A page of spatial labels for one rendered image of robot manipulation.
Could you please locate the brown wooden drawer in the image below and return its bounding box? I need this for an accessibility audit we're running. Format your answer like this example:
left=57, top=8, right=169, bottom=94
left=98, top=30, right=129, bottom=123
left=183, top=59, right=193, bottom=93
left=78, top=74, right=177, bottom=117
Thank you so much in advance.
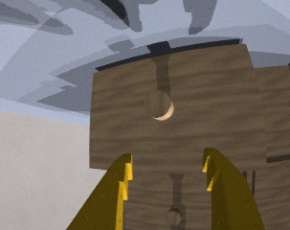
left=252, top=166, right=290, bottom=230
left=255, top=70, right=290, bottom=158
left=89, top=44, right=266, bottom=174
left=123, top=172, right=212, bottom=230

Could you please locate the brown wooden chest of drawers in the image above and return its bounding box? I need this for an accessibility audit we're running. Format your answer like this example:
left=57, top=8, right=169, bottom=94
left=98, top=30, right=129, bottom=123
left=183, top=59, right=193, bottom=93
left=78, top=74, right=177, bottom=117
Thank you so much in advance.
left=123, top=65, right=290, bottom=230

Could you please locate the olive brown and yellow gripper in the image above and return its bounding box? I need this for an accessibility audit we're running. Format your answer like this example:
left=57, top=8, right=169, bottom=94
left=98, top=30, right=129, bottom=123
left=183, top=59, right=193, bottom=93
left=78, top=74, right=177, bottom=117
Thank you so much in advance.
left=66, top=148, right=265, bottom=230

